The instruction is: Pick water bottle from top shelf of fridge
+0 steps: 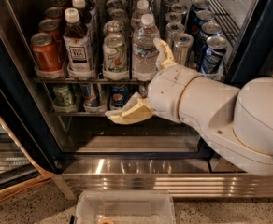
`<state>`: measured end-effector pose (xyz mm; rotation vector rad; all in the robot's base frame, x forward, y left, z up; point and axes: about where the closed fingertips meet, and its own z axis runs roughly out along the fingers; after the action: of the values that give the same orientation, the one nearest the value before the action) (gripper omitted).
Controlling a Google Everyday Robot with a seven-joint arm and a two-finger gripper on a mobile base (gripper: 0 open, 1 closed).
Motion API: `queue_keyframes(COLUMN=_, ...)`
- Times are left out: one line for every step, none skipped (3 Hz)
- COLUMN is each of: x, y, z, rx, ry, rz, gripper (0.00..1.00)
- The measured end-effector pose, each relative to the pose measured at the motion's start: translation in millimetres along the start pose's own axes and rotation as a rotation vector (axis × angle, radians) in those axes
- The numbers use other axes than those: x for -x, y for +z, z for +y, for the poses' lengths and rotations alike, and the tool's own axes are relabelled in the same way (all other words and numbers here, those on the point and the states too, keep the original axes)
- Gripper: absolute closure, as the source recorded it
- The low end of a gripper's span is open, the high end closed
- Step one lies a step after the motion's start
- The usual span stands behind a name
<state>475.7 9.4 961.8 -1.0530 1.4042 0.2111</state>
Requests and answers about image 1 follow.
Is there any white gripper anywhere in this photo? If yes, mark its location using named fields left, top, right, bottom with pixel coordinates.
left=105, top=38, right=199, bottom=125

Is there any clear plastic water bottle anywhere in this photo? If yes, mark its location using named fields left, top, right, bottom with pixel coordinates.
left=132, top=14, right=160, bottom=81

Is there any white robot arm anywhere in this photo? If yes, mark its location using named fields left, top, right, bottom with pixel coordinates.
left=106, top=38, right=273, bottom=176

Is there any front brown tea bottle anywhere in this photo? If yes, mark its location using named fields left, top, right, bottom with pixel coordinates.
left=63, top=8, right=94, bottom=78

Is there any open glass fridge door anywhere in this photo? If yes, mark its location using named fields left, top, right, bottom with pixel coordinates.
left=0, top=79, right=53, bottom=200

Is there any lower pepsi can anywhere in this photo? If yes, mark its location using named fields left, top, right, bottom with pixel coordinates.
left=110, top=85, right=129, bottom=107

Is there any front green white soda can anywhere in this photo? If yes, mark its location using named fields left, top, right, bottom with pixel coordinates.
left=103, top=34, right=127, bottom=73

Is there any green white soda can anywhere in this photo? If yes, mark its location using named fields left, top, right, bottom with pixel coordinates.
left=103, top=20, right=125, bottom=36
left=109, top=8, right=129, bottom=26
left=103, top=34, right=127, bottom=73

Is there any front slim silver can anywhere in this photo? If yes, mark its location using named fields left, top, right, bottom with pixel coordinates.
left=173, top=33, right=194, bottom=66

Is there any slim silver can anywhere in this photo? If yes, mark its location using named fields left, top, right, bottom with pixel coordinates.
left=165, top=22, right=184, bottom=47
left=165, top=12, right=182, bottom=24
left=173, top=33, right=194, bottom=66

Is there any lower blue white can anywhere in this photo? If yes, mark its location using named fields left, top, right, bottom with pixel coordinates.
left=80, top=83, right=100, bottom=107

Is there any front blue pepsi can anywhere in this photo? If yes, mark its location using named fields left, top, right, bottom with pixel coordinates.
left=199, top=35, right=227, bottom=74

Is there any blue pepsi can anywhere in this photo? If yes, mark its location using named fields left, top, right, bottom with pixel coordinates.
left=199, top=35, right=227, bottom=74
left=188, top=0, right=210, bottom=26
left=194, top=21, right=222, bottom=63
left=191, top=10, right=215, bottom=38

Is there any lower green can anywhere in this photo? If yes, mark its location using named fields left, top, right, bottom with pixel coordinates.
left=53, top=84, right=76, bottom=107

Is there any front orange soda can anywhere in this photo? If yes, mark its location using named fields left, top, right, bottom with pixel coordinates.
left=31, top=33, right=62, bottom=72

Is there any orange soda can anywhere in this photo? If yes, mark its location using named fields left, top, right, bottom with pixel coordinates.
left=31, top=33, right=62, bottom=72
left=45, top=7, right=64, bottom=23
left=38, top=19, right=65, bottom=52
left=50, top=0, right=69, bottom=11

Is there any clear plastic bin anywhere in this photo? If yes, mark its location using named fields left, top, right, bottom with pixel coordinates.
left=71, top=190, right=176, bottom=224

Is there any top wire fridge shelf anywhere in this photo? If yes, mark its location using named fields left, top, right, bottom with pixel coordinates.
left=33, top=0, right=240, bottom=86

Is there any orange cable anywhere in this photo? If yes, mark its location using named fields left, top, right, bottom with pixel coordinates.
left=0, top=177, right=52, bottom=209

